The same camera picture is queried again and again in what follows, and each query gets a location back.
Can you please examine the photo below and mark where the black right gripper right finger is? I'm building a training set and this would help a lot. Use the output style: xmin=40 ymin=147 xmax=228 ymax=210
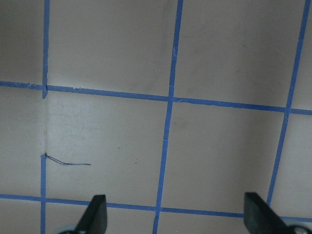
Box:
xmin=244 ymin=192 xmax=293 ymax=234

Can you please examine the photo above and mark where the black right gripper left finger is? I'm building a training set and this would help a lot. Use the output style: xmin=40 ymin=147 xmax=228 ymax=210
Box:
xmin=74 ymin=195 xmax=108 ymax=234

